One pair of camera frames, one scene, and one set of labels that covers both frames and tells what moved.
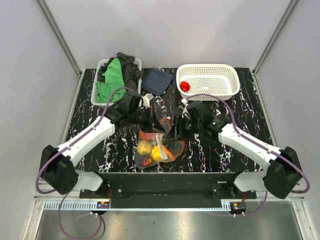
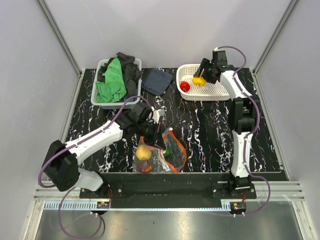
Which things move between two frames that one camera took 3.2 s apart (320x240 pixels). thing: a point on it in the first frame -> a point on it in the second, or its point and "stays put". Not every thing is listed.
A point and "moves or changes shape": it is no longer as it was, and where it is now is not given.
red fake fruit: (184, 86) stays put
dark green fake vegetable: (164, 140) moves or changes shape
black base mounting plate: (168, 187) stays put
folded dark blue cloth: (156, 81) stays put
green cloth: (114, 79) stays put
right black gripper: (174, 133) -> (212, 80)
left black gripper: (153, 121) -> (156, 140)
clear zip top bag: (155, 147) moves or changes shape
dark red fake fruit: (146, 161) -> (146, 167)
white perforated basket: (221, 80) stays put
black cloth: (131, 73) stays put
